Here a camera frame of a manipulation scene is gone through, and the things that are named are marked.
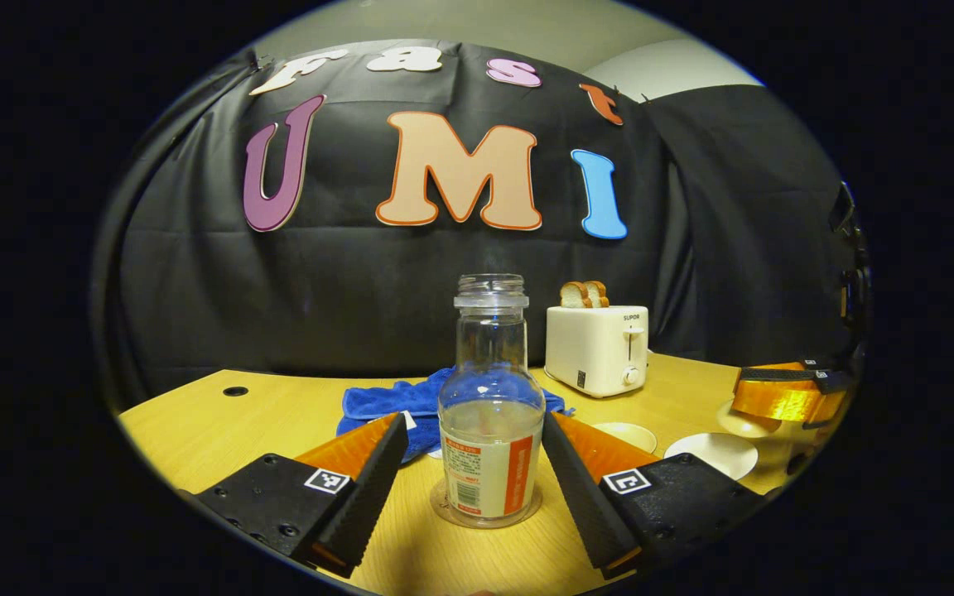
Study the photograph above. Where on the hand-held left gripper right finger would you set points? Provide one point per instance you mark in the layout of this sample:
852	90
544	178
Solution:
580	497

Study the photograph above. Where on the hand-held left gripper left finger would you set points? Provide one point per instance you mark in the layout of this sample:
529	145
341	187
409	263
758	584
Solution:
369	497

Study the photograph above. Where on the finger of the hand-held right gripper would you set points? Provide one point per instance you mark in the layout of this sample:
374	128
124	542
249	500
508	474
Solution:
783	401

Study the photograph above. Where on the cream teacup lid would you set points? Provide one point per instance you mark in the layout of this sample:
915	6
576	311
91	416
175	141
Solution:
742	426

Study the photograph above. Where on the round wooden coaster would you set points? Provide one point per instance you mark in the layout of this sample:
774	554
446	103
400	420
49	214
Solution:
436	502

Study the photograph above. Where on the cream ceramic teacup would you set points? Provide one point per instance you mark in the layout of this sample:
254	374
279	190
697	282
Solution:
713	454

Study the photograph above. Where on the clear water bottle orange label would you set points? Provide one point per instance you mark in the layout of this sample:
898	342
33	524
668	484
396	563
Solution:
489	397

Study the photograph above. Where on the cream ceramic saucer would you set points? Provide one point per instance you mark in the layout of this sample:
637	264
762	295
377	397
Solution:
630	434

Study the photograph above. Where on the blue towel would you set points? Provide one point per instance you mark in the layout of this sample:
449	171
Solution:
378	401

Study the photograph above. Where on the cream toaster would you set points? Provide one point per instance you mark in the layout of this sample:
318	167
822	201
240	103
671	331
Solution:
593	352

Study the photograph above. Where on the toast slice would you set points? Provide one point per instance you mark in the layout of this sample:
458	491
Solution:
598	294
573	295

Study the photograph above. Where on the black backdrop cloth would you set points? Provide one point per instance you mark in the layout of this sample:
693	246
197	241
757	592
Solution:
195	290

